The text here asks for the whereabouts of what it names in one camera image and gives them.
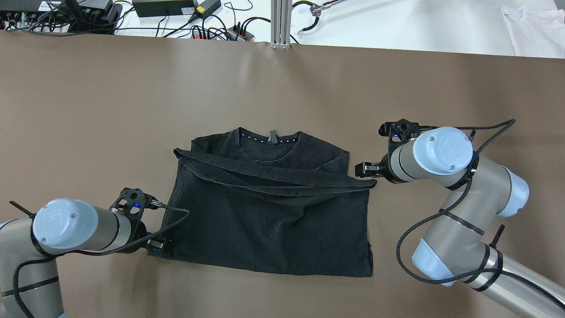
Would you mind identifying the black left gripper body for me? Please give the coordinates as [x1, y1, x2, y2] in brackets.
[132, 221, 173, 256]

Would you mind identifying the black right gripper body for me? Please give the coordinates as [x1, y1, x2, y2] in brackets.
[355, 154, 396, 182]

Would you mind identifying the black t-shirt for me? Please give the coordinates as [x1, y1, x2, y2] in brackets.
[148, 127, 376, 277]

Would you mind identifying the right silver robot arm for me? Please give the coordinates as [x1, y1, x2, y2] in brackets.
[355, 121, 564, 318]

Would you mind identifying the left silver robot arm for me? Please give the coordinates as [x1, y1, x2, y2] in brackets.
[1, 198, 170, 318]

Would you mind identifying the white cloth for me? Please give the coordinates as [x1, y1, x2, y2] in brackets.
[501, 6, 565, 59]

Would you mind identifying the black power adapter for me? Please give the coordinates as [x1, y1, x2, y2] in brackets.
[131, 0, 198, 18]

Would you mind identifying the aluminium cage frame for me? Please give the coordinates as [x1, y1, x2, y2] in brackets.
[270, 0, 292, 50]

